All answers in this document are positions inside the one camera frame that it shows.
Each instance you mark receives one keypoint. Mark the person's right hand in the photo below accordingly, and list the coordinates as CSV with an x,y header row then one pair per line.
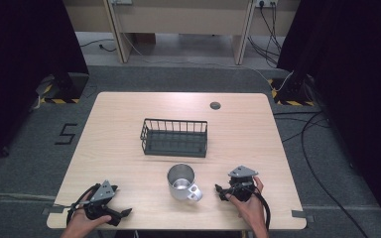
x,y
249,210

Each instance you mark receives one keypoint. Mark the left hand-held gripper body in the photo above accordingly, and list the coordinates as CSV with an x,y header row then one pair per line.
x,y
103,192

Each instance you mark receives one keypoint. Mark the black stand base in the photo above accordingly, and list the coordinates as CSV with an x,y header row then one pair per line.
x,y
71,84
296,89

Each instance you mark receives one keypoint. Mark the white wall socket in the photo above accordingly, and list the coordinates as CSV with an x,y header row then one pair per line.
x,y
266,2

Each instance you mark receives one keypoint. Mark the beige wooden desk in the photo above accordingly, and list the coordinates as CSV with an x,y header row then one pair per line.
x,y
185,20

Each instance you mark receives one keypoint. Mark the person's left hand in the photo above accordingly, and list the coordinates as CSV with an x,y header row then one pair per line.
x,y
81,219

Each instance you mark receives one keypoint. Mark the white power strip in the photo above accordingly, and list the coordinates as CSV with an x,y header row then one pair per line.
x,y
121,1

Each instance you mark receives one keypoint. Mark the grey table grommet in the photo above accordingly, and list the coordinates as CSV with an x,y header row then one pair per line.
x,y
215,105

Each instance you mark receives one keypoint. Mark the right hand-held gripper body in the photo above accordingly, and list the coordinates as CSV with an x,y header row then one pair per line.
x,y
243,185

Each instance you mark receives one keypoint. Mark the yellow black hazard tape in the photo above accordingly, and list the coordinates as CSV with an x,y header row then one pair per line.
x,y
292,103
59,101

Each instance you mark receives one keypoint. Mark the black curtain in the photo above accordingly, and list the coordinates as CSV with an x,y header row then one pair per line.
x,y
20,66
357,82

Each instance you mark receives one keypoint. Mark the grey tape strip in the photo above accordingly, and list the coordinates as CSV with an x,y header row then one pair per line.
x,y
53,210
302,214

